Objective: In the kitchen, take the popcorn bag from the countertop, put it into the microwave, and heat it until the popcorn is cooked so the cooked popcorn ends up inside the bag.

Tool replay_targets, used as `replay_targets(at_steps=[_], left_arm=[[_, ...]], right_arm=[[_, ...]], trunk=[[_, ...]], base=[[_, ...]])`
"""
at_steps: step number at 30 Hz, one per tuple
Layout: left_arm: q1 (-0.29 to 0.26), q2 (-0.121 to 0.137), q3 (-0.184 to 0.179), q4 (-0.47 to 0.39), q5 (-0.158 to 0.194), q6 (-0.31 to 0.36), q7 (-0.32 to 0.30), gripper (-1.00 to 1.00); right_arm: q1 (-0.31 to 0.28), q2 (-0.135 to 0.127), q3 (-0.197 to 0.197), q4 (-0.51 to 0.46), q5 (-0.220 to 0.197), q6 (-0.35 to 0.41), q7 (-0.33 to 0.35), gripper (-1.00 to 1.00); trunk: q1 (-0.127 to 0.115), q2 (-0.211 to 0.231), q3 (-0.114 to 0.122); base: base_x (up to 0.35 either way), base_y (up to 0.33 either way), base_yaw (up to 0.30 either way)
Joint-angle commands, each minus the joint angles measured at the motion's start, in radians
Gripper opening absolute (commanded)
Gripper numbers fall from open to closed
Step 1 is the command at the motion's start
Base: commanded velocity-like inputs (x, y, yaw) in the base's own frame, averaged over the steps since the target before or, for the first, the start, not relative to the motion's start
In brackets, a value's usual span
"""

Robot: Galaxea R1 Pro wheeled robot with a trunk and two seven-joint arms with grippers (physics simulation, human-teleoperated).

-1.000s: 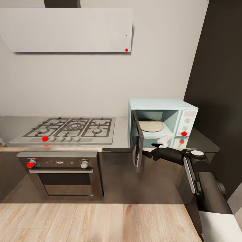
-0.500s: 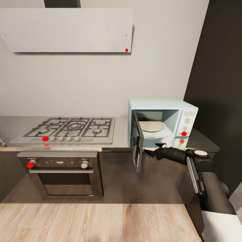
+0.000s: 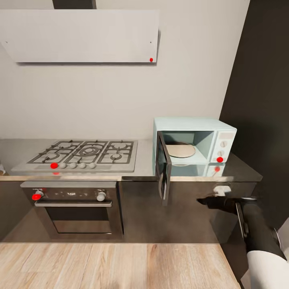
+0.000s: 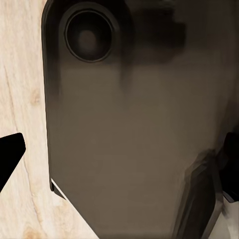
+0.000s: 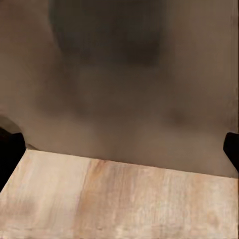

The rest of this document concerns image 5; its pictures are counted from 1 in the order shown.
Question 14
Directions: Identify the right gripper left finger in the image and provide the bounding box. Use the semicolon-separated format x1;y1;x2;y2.
0;132;26;192

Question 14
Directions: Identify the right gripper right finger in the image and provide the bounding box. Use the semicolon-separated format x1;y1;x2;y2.
223;132;239;173

